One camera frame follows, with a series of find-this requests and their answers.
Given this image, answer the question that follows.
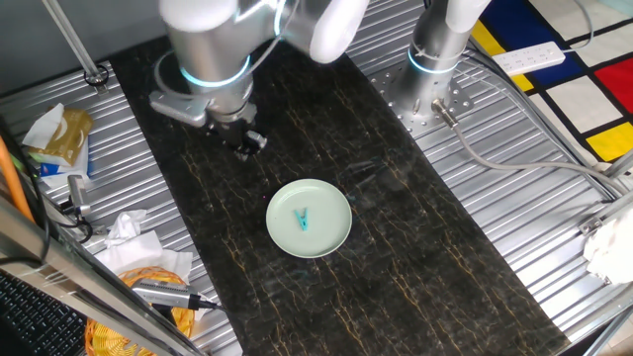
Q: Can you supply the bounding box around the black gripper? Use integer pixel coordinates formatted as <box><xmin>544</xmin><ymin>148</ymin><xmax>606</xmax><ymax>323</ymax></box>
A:
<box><xmin>211</xmin><ymin>113</ymin><xmax>269</xmax><ymax>162</ymax></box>

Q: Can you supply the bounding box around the pale green round plate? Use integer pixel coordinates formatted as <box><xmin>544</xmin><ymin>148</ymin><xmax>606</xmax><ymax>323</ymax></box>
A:
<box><xmin>265</xmin><ymin>178</ymin><xmax>353</xmax><ymax>260</ymax></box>

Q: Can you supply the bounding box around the crumpled white tissue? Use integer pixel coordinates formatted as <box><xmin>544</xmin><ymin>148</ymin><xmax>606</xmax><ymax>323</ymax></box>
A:
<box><xmin>104</xmin><ymin>209</ymin><xmax>148</xmax><ymax>248</ymax></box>

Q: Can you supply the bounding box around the gold tissue box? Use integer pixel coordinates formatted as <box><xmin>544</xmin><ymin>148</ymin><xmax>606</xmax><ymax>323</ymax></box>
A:
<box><xmin>22</xmin><ymin>102</ymin><xmax>95</xmax><ymax>167</ymax></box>

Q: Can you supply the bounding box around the black marble pattern mat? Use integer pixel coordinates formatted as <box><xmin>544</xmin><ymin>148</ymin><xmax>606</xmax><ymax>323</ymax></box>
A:
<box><xmin>107</xmin><ymin>0</ymin><xmax>573</xmax><ymax>356</ymax></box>

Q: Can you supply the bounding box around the blue white tissue pack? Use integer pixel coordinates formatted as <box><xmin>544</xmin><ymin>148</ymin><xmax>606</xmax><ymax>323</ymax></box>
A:
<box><xmin>29</xmin><ymin>137</ymin><xmax>93</xmax><ymax>189</ymax></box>

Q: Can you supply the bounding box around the thin aluminium pole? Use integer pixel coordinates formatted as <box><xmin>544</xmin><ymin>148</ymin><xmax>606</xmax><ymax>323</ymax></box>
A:
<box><xmin>42</xmin><ymin>0</ymin><xmax>110</xmax><ymax>95</ymax></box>

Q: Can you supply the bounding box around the orange tube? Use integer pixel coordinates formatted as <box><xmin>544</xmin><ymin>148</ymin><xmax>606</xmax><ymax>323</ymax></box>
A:
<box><xmin>0</xmin><ymin>135</ymin><xmax>36</xmax><ymax>223</ymax></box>

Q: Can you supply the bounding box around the yellow wicker basket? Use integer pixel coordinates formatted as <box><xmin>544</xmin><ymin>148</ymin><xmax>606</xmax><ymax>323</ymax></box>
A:
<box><xmin>83</xmin><ymin>266</ymin><xmax>197</xmax><ymax>356</ymax></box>

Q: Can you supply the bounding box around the black keyboard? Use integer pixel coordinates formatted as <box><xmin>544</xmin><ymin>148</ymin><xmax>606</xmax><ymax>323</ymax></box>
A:
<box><xmin>0</xmin><ymin>271</ymin><xmax>88</xmax><ymax>356</ymax></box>

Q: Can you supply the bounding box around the white power strip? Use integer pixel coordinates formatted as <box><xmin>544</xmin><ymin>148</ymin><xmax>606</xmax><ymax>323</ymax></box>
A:
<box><xmin>492</xmin><ymin>41</ymin><xmax>567</xmax><ymax>77</ymax></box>

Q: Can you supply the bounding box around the colourful squares floor mat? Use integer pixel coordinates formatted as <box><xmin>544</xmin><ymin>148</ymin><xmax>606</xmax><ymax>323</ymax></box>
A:
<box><xmin>469</xmin><ymin>0</ymin><xmax>633</xmax><ymax>164</ymax></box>

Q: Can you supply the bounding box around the aluminium corner profile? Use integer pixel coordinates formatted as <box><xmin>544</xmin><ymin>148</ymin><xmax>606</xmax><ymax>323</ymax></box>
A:
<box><xmin>577</xmin><ymin>190</ymin><xmax>633</xmax><ymax>237</ymax></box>

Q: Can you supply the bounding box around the bunched white cloth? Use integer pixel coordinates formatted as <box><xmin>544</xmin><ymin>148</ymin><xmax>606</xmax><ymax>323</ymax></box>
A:
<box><xmin>583</xmin><ymin>207</ymin><xmax>633</xmax><ymax>286</ymax></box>

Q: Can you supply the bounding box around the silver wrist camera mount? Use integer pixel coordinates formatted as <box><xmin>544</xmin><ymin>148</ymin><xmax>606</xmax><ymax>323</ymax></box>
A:
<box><xmin>149</xmin><ymin>91</ymin><xmax>209</xmax><ymax>129</ymax></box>

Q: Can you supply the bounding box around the silver camera with plug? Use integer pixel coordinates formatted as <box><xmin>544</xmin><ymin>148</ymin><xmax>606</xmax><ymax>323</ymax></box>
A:
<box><xmin>131</xmin><ymin>277</ymin><xmax>222</xmax><ymax>312</ymax></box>

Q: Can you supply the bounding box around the silver camera on mount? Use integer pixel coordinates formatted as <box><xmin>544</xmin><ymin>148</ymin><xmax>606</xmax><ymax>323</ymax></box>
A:
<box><xmin>66</xmin><ymin>174</ymin><xmax>93</xmax><ymax>218</ymax></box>

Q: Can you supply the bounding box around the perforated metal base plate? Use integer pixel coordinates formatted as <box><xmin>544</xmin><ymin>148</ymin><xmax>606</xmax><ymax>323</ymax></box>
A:
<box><xmin>368</xmin><ymin>63</ymin><xmax>475</xmax><ymax>137</ymax></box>

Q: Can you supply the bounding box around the aluminium frame beam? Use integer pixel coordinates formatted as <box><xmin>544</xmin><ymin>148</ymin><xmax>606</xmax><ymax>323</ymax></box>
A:
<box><xmin>0</xmin><ymin>195</ymin><xmax>207</xmax><ymax>356</ymax></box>

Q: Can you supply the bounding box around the thick grey base cable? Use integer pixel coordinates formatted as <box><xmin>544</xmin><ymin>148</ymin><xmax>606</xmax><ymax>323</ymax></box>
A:
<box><xmin>430</xmin><ymin>97</ymin><xmax>632</xmax><ymax>197</ymax></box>

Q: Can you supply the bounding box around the grey power strip cord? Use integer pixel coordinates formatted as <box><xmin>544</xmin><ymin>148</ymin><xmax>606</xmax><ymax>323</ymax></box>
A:
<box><xmin>561</xmin><ymin>0</ymin><xmax>594</xmax><ymax>54</ymax></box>

